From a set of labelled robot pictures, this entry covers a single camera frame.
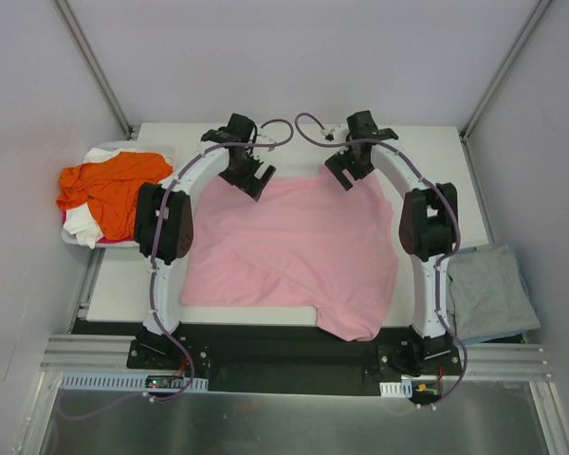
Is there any pink t shirt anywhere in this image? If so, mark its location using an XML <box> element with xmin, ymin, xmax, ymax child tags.
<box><xmin>180</xmin><ymin>168</ymin><xmax>398</xmax><ymax>341</ymax></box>

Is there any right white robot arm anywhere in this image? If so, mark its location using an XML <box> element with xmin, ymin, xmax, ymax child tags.
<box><xmin>325</xmin><ymin>110</ymin><xmax>459</xmax><ymax>374</ymax></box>

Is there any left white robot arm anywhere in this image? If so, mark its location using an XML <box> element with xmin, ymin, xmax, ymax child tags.
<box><xmin>134</xmin><ymin>114</ymin><xmax>290</xmax><ymax>369</ymax></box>

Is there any white plastic bin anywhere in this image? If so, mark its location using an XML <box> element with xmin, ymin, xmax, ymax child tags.
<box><xmin>61</xmin><ymin>140</ymin><xmax>175</xmax><ymax>247</ymax></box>

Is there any orange t shirt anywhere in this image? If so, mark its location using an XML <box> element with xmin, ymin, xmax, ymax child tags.
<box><xmin>56</xmin><ymin>150</ymin><xmax>174</xmax><ymax>242</ymax></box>

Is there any white t shirt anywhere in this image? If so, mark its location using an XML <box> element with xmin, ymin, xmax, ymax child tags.
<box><xmin>62</xmin><ymin>141</ymin><xmax>140</xmax><ymax>249</ymax></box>

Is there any grey folded t shirt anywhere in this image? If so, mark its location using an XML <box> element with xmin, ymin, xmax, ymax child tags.
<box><xmin>448</xmin><ymin>244</ymin><xmax>542</xmax><ymax>340</ymax></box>

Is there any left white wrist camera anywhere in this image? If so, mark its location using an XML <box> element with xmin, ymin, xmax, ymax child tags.
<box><xmin>249</xmin><ymin>142</ymin><xmax>276</xmax><ymax>162</ymax></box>

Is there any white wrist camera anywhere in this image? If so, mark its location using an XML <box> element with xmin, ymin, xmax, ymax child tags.
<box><xmin>321</xmin><ymin>123</ymin><xmax>349</xmax><ymax>143</ymax></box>
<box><xmin>249</xmin><ymin>142</ymin><xmax>276</xmax><ymax>162</ymax></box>

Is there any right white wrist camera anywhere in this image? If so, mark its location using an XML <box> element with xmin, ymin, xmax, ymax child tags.
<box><xmin>321</xmin><ymin>123</ymin><xmax>349</xmax><ymax>143</ymax></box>

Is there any right aluminium corner post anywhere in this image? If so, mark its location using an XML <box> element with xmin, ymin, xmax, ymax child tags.
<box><xmin>460</xmin><ymin>0</ymin><xmax>556</xmax><ymax>143</ymax></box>

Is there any aluminium corner post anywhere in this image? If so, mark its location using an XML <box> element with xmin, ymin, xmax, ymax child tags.
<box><xmin>52</xmin><ymin>0</ymin><xmax>134</xmax><ymax>138</ymax></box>
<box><xmin>460</xmin><ymin>0</ymin><xmax>556</xmax><ymax>143</ymax></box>

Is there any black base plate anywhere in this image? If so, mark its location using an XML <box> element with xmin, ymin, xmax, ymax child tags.
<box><xmin>126</xmin><ymin>323</ymin><xmax>461</xmax><ymax>396</ymax></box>

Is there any left aluminium corner post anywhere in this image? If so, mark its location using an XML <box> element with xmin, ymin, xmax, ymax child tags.
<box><xmin>52</xmin><ymin>0</ymin><xmax>134</xmax><ymax>138</ymax></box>

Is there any left slotted cable duct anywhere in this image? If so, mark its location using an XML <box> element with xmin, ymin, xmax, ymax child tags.
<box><xmin>61</xmin><ymin>373</ymin><xmax>209</xmax><ymax>393</ymax></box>

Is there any slotted cable duct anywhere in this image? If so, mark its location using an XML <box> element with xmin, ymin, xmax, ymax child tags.
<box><xmin>61</xmin><ymin>373</ymin><xmax>209</xmax><ymax>393</ymax></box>
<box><xmin>379</xmin><ymin>380</ymin><xmax>413</xmax><ymax>399</ymax></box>

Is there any right slotted cable duct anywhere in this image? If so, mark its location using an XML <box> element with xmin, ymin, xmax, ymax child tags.
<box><xmin>379</xmin><ymin>380</ymin><xmax>413</xmax><ymax>399</ymax></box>

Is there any aluminium extrusion rail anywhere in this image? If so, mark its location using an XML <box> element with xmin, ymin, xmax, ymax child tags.
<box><xmin>42</xmin><ymin>321</ymin><xmax>554</xmax><ymax>382</ymax></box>

